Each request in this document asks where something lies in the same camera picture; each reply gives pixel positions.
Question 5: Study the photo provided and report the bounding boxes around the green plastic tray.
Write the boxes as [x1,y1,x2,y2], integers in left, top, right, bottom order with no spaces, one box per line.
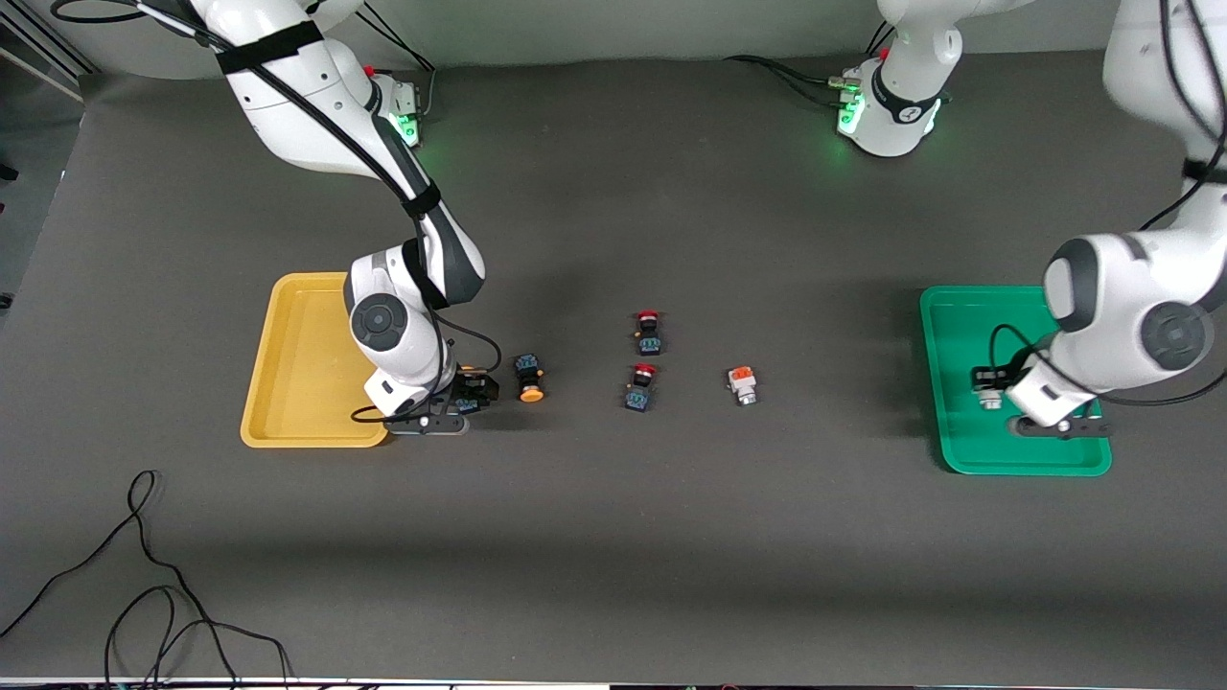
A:
[919,286,1114,477]

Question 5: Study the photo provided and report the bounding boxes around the yellow plastic tray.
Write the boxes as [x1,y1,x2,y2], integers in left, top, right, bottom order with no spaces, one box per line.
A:
[240,272,389,449]

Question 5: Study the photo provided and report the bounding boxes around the dark grey table cloth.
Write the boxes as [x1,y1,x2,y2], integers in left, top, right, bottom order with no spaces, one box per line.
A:
[0,34,1227,686]

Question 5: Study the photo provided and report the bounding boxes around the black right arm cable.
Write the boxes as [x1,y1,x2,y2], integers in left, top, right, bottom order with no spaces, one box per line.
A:
[50,0,502,425]

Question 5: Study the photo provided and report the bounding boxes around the thin black loose cable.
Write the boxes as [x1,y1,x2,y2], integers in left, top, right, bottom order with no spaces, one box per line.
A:
[0,470,293,690]

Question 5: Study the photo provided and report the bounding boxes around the black right base cable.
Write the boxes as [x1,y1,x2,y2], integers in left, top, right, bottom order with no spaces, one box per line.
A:
[359,0,437,121]

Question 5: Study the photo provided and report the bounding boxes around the black base cable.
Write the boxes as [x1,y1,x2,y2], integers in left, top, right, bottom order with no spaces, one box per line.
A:
[722,53,859,108]
[359,0,437,121]

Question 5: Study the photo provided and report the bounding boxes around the black left base cable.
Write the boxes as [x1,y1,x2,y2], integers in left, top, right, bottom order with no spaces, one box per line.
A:
[722,53,859,108]

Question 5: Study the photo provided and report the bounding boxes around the grey metal frame rail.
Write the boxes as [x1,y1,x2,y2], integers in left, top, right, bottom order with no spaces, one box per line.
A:
[0,14,97,102]

